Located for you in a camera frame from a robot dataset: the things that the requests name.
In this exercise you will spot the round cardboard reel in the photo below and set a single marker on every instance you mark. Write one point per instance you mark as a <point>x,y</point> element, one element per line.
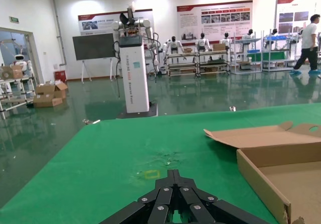
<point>6,73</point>

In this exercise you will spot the clear crumpled tape patch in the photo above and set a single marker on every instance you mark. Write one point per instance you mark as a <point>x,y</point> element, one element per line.
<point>165,158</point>

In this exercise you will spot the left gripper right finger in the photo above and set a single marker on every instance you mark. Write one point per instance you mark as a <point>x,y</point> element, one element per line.
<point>195,204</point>

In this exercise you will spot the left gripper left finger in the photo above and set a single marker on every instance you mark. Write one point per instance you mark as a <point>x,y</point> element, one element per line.
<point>155,204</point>

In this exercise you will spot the background robot grey arm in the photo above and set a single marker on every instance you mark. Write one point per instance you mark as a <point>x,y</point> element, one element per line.
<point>148,24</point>
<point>116,25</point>

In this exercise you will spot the wall poster with photos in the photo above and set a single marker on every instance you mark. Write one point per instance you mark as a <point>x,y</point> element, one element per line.
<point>286,8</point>

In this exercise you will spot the large red white wall poster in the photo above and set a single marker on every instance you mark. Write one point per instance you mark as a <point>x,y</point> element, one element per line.
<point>190,20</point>

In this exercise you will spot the metal tablecloth clip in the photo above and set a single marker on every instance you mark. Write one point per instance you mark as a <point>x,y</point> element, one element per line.
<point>90,121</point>
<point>233,108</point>

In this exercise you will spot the person in white shirt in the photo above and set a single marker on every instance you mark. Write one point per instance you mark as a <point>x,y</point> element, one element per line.
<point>309,35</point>

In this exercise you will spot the red floor cabinet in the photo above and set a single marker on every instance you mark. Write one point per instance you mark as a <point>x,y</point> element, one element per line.
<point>60,76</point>

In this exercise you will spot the black display board on stand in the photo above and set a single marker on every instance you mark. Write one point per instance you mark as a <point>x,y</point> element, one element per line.
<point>92,45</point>

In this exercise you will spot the grey glass door frame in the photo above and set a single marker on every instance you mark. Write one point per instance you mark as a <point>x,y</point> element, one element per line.
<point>30,53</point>

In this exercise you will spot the white pedestal robot body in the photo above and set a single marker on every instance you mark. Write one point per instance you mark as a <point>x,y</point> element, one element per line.
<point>135,83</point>

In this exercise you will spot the blue plastic bin row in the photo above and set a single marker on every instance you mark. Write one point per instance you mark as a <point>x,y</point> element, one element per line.
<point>273,37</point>

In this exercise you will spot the cardboard box on workbench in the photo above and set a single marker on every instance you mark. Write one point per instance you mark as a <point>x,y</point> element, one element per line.
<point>187,50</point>
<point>219,47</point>

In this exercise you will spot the flat labelled cardboard box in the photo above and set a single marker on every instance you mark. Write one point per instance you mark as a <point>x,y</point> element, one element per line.
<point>45,102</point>

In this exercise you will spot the distant green table sheet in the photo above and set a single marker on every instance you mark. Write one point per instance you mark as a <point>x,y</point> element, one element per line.
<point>270,57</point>

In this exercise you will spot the background robot black head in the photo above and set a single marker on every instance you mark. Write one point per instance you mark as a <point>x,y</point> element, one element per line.
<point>124,18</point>

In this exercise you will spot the small white orange robot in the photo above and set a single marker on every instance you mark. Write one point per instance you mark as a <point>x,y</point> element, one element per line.
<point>19,57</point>

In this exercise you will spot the grey wall pipe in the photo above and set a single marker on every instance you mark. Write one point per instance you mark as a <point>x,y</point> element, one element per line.
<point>60,35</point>

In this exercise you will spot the closed cardboard box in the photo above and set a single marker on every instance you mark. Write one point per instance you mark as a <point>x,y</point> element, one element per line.
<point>45,89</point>

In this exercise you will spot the green exit sign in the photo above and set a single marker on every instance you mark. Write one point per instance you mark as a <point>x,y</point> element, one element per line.
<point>14,19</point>

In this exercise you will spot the white pipe rack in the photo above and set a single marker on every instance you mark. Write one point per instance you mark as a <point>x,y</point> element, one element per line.
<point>12,103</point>

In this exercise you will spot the wall poster with red stripe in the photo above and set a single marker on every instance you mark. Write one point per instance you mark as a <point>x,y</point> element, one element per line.
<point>100,23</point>

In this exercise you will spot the grey metal shelf rack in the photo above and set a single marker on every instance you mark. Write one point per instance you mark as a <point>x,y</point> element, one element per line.
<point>276,65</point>
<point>244,65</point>

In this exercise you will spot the open cardboard box torn rim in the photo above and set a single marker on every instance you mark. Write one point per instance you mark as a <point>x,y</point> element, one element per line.
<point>263,141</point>

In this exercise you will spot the pipe frame workbench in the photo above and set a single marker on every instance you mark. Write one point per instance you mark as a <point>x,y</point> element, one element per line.
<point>180,64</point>
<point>213,63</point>

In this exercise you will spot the black pedestal base plate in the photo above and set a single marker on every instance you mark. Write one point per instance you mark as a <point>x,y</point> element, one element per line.
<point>153,108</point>

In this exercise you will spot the open cardboard box on floor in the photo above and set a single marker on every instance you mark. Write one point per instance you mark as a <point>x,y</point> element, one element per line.
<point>60,92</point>

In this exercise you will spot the small cardboard box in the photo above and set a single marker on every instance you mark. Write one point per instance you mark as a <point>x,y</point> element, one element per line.
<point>17,72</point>

